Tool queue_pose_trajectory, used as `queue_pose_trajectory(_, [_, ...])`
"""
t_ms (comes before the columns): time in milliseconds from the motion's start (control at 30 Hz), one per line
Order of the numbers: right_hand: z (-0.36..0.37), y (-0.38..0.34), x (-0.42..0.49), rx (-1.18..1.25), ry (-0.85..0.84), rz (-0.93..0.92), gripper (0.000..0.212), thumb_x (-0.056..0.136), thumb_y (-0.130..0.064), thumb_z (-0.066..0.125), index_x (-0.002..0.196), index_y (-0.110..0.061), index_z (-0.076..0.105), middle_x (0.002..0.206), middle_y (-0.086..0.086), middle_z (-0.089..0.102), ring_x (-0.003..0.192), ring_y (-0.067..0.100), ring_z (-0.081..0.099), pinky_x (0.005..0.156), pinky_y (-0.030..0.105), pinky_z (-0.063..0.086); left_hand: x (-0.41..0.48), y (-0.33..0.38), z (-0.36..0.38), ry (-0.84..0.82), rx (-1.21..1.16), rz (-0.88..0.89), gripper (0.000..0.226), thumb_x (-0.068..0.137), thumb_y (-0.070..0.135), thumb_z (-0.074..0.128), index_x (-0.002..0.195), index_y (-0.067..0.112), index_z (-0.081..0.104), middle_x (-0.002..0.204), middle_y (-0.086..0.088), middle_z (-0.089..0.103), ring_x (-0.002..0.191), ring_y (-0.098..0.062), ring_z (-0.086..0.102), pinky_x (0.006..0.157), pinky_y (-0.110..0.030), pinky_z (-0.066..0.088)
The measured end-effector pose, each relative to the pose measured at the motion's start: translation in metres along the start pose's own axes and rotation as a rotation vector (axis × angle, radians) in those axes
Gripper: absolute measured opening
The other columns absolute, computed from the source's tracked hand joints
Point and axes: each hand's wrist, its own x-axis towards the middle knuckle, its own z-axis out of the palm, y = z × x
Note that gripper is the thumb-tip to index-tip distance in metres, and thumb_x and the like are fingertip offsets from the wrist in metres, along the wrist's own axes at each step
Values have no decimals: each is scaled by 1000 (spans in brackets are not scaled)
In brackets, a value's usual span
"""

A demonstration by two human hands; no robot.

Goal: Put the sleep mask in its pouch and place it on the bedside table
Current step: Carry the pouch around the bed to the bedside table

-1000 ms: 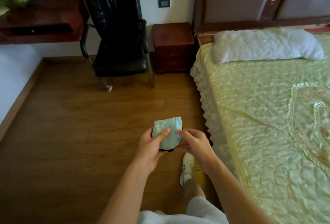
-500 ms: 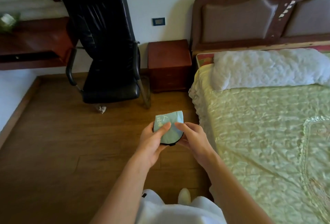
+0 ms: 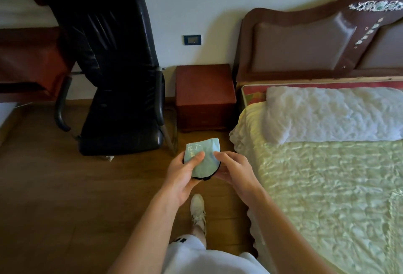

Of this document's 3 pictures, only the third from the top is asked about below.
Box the pale green quilted bedspread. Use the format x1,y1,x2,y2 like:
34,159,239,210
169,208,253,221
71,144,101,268
229,102,403,274

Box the white sneaker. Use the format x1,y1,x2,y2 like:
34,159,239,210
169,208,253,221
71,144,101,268
190,194,207,235

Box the light teal fabric pouch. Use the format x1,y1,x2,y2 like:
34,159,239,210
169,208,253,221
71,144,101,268
184,138,221,180

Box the black leather office chair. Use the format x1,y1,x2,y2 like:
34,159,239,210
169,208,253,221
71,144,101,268
26,0,177,157

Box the person's left hand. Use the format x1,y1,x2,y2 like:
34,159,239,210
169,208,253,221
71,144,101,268
161,150,206,209

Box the reddish wooden desk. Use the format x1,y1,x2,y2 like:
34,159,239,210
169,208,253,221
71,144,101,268
0,0,79,103

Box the person's right hand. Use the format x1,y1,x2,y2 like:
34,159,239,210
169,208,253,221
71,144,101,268
213,151,262,207

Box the white fluffy pillow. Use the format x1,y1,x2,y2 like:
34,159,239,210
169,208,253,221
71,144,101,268
263,86,403,145

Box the red patterned mattress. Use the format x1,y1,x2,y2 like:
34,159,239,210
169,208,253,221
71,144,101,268
241,76,403,107

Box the person's leg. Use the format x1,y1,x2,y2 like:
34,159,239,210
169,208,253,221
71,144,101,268
194,224,207,248

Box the person's right forearm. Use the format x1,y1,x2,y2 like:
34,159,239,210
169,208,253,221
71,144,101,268
246,189,334,274

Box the reddish wooden nightstand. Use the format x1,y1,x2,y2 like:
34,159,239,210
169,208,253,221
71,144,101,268
175,64,237,133

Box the white shorts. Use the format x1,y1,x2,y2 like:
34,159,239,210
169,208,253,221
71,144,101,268
159,234,270,274

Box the brown padded wooden headboard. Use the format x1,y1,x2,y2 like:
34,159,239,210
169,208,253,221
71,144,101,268
236,0,403,86

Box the person's left forearm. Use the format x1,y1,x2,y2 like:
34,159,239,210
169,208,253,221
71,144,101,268
107,187,183,274

